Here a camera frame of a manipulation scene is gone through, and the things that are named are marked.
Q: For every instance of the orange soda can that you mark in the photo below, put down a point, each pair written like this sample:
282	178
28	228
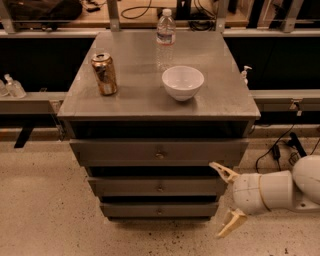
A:
104	71

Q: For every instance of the grey bottom drawer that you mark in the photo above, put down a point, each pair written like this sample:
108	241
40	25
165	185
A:
113	210

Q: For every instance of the small pump bottle right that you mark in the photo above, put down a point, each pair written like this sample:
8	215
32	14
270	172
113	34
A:
244	73

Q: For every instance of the grey drawer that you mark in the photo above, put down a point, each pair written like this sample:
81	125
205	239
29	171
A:
158	152
113	210
158	186

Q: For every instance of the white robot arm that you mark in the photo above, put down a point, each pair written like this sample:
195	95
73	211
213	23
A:
297	190

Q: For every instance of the white bowl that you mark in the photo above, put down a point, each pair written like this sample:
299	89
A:
182	82

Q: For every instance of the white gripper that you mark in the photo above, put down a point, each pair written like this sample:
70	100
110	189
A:
247	193

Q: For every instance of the clear plastic water bottle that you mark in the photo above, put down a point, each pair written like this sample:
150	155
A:
165	38

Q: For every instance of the sanitizer pump bottle left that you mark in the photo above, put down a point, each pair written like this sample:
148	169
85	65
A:
14	87

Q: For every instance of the black stand leg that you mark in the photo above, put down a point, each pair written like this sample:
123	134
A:
295	142

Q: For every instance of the grey drawer cabinet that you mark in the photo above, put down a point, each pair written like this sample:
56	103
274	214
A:
142	109

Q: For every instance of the grey top drawer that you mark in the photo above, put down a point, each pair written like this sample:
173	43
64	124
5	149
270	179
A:
158	152

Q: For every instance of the black backpack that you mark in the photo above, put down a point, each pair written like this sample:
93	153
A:
34	10

